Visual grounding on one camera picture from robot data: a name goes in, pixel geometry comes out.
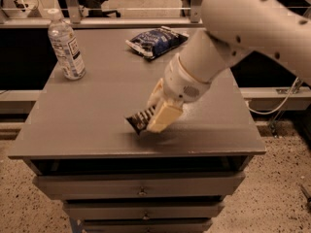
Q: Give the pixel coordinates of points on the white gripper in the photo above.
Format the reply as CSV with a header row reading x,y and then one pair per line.
x,y
181,83

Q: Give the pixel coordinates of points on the blue snack bag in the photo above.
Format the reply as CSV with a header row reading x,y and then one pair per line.
x,y
156,42

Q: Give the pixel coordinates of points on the top grey drawer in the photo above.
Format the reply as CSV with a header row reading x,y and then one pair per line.
x,y
139,185

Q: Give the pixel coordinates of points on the black rxbar chocolate bar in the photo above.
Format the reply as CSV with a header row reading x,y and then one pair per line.
x,y
140,120

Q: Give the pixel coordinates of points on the middle grey drawer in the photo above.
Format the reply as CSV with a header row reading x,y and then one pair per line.
x,y
144,210

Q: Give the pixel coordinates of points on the bottom grey drawer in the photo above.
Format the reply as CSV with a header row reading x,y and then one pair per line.
x,y
192,225

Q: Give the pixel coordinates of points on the metal glass railing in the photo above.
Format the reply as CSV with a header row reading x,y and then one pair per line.
x,y
78,11

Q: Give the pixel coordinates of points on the clear plastic water bottle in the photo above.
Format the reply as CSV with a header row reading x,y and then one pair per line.
x,y
65,46

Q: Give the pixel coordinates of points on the grey drawer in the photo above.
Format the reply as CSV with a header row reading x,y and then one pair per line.
x,y
192,225
144,210
139,185

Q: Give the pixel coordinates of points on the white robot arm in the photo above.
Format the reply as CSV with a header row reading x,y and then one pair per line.
x,y
231,30

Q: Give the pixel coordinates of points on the grey drawer cabinet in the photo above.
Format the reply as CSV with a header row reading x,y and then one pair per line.
x,y
79,128

